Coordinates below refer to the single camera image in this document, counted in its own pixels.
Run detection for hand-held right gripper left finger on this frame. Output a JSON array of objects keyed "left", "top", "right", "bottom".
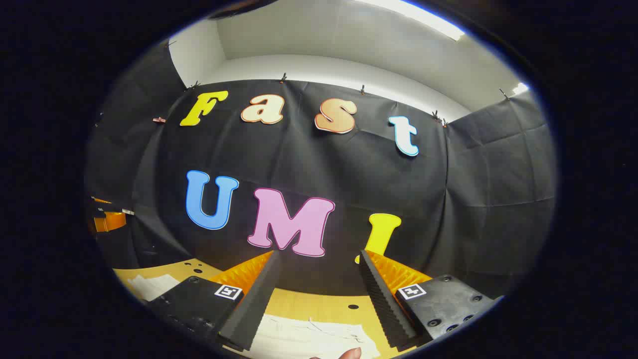
[{"left": 146, "top": 250, "right": 283, "bottom": 352}]

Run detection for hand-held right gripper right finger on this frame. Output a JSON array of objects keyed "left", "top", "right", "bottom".
[{"left": 359, "top": 249, "right": 500, "bottom": 351}]

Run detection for white jeans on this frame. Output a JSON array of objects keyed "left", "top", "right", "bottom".
[{"left": 127, "top": 273, "right": 382, "bottom": 359}]

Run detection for black backdrop cloth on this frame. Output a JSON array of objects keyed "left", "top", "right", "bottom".
[{"left": 85, "top": 42, "right": 558, "bottom": 300}]

